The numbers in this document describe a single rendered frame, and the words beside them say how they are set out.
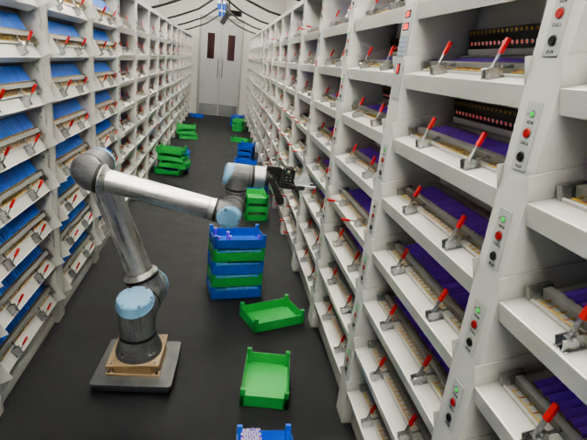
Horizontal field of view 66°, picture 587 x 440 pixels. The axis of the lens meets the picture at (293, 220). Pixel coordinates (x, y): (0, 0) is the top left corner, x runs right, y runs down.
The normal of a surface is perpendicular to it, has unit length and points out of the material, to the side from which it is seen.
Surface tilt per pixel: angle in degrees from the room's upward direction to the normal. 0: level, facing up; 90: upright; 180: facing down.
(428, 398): 15
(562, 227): 105
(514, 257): 90
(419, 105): 90
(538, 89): 90
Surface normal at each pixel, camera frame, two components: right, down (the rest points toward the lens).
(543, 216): -0.98, 0.19
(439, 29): 0.14, 0.33
